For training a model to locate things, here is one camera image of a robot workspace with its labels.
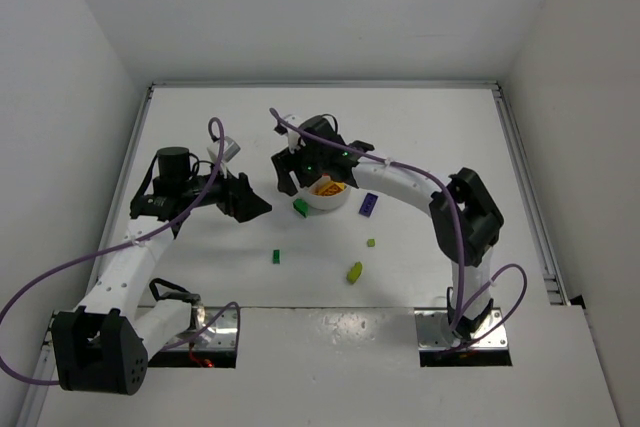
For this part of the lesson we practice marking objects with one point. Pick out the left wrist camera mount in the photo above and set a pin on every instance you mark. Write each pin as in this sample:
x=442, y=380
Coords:
x=223, y=150

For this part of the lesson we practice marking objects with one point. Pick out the lime green curved lego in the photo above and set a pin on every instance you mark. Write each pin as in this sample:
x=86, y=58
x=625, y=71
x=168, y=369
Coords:
x=354, y=273

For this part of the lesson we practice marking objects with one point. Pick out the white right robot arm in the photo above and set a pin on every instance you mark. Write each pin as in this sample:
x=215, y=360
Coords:
x=465, y=217

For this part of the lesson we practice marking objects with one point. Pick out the dark green lego wedge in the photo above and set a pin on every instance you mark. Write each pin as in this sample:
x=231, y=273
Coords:
x=301, y=207

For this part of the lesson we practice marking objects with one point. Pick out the yellow lego plate brick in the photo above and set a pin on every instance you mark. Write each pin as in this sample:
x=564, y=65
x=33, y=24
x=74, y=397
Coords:
x=336, y=188

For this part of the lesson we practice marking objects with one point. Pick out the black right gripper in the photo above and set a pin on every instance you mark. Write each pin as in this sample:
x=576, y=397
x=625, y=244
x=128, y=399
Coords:
x=298, y=167

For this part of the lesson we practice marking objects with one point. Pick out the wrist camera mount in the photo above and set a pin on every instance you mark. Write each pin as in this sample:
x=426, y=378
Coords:
x=223, y=150
x=288, y=126

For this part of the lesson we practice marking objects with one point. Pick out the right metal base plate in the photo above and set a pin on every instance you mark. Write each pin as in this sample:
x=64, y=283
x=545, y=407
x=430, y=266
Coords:
x=434, y=335

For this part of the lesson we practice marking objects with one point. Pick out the white round divided container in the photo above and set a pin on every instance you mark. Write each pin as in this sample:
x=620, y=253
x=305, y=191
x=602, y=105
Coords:
x=324, y=203

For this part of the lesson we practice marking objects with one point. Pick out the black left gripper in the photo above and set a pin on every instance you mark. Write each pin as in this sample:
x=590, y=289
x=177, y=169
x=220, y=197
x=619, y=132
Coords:
x=236, y=197

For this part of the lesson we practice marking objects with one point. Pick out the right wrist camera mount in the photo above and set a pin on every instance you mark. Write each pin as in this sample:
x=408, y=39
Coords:
x=288, y=126

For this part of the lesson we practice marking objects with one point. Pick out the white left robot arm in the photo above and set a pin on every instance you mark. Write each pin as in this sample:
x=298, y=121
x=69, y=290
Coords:
x=104, y=345

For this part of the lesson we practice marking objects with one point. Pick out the blue lego brick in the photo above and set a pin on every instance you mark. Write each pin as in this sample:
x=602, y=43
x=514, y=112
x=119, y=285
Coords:
x=368, y=205

